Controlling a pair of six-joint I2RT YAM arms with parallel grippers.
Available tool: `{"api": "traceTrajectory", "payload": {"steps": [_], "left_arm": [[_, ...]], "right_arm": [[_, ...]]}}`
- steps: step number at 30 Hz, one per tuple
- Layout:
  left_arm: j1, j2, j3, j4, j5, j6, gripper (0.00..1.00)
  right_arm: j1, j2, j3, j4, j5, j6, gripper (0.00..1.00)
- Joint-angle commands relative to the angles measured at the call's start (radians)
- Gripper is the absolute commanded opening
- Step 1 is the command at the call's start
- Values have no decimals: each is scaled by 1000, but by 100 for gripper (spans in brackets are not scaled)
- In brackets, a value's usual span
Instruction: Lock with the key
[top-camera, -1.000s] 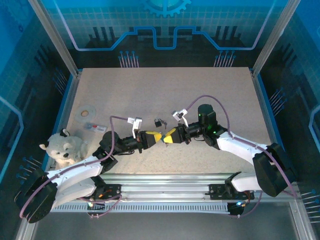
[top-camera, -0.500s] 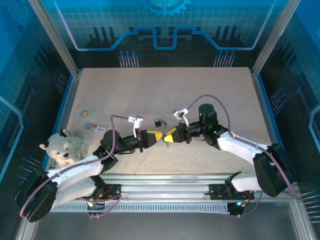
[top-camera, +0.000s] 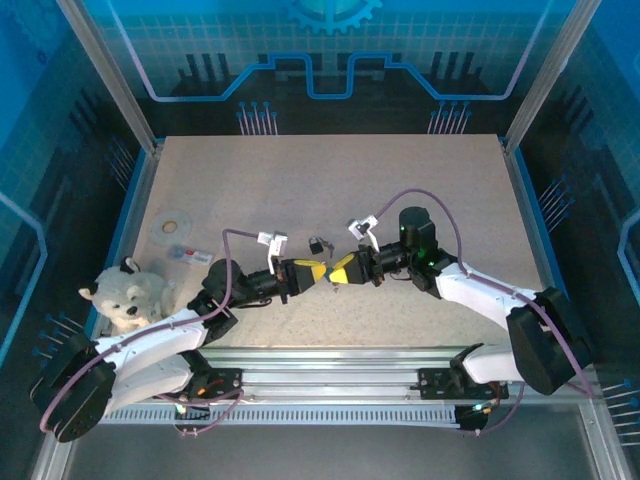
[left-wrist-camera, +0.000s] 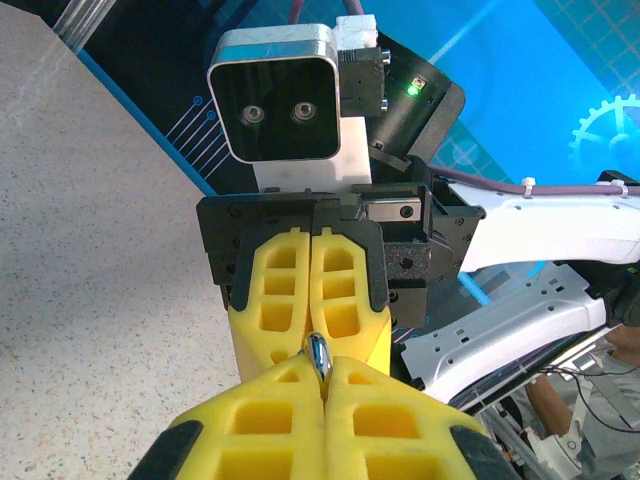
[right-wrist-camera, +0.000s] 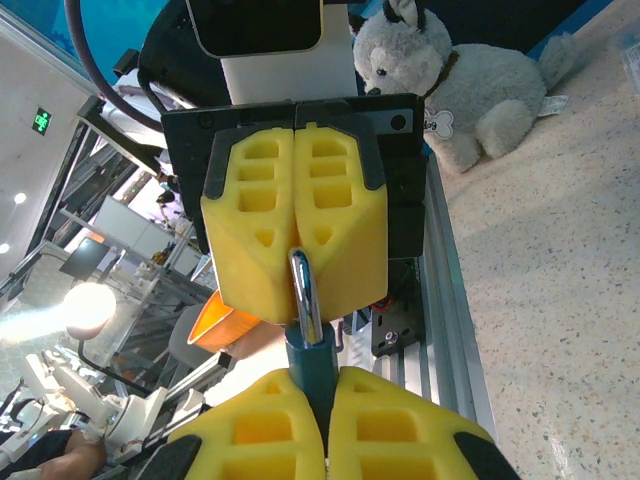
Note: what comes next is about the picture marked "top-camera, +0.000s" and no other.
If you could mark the blue padlock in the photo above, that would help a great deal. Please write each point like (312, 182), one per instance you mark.
(327, 272)

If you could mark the black padlock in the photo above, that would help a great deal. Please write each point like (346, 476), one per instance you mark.
(316, 246)

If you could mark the black padlock key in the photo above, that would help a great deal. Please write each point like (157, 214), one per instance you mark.
(328, 245)

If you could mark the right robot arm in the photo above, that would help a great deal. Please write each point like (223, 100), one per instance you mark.
(475, 295)

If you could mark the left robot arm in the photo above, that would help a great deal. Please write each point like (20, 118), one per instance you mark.
(155, 335)

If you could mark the clear tape roll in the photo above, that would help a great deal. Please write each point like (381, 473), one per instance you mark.
(159, 225)

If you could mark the white plush dog toy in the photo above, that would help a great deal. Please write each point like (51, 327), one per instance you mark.
(125, 300)

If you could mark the connector with green light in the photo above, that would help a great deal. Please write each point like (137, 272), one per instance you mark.
(182, 405)
(479, 409)

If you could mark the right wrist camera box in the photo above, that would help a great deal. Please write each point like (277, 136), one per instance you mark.
(361, 227)

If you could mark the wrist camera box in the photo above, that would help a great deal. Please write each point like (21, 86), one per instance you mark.
(361, 227)
(272, 240)

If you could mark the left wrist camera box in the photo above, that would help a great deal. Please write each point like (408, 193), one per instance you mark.
(272, 240)

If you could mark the aluminium front rail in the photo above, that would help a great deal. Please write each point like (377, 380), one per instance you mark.
(325, 367)

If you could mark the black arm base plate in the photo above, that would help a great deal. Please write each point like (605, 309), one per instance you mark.
(430, 382)
(227, 382)

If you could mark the aluminium side rail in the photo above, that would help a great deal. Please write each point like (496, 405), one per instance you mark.
(521, 200)
(141, 200)

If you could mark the aluminium frame post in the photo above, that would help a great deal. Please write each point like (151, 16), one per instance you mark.
(112, 75)
(544, 75)

